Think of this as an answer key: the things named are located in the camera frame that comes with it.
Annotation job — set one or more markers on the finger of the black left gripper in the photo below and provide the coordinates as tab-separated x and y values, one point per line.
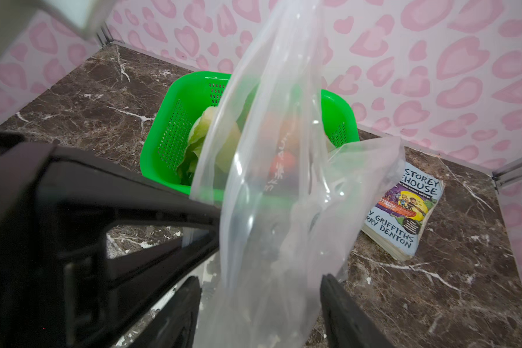
58	288

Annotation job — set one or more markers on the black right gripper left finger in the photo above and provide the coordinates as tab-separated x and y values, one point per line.
175	324

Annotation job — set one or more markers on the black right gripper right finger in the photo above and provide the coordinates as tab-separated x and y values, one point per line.
345	322

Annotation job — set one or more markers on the clear zip top bag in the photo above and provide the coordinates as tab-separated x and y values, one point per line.
280	236

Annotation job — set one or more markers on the green cabbage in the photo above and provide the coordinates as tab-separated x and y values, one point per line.
196	138

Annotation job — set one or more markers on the orange carrot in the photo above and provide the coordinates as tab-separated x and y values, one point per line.
283	163

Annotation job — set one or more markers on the green plastic perforated basket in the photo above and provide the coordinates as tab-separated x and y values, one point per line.
184	103

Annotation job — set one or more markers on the right aluminium corner post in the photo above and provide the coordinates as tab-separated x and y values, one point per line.
508	174

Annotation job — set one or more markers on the aluminium corner frame post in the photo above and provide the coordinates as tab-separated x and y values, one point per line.
104	36

